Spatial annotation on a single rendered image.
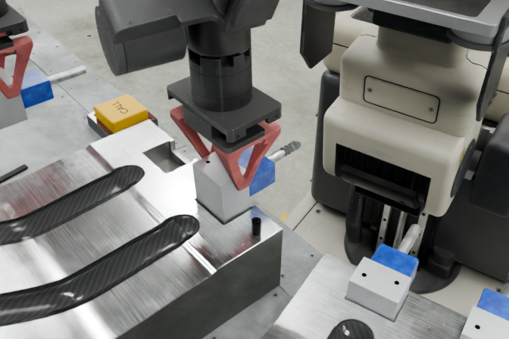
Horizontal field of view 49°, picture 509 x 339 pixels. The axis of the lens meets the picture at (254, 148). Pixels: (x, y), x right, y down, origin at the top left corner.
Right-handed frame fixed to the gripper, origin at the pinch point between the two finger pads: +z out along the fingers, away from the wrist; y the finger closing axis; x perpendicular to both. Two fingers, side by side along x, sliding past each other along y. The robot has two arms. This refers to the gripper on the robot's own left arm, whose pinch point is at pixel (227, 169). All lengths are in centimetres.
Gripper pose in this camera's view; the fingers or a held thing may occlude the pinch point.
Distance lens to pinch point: 59.0
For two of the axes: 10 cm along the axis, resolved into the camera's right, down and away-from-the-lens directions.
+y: 6.5, 4.5, -6.1
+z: 0.2, 7.9, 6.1
